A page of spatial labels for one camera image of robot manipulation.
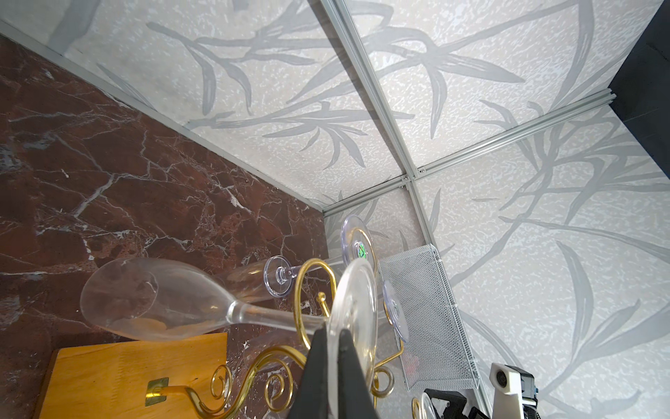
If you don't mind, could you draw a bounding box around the white wire mesh basket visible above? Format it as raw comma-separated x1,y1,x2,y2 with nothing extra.
380,244,479,390

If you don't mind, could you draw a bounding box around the wine glass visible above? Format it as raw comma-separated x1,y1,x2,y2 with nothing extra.
80,258,378,418
340,215,379,273
411,393,437,419
214,255,347,305
382,281,409,343

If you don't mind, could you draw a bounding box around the gold wire glass rack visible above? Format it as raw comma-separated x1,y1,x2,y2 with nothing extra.
145,257,405,419

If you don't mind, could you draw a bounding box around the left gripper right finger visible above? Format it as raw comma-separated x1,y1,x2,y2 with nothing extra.
337,329,378,419

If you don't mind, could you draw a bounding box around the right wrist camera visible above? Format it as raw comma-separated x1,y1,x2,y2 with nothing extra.
490,363,541,419

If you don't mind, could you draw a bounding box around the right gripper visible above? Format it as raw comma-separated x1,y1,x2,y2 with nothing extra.
423,389,490,419

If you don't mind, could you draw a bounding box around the yellow wooden rack base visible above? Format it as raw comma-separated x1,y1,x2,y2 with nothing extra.
34,333,228,418

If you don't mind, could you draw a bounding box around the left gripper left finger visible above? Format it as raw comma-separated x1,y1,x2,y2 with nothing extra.
287,328,328,419

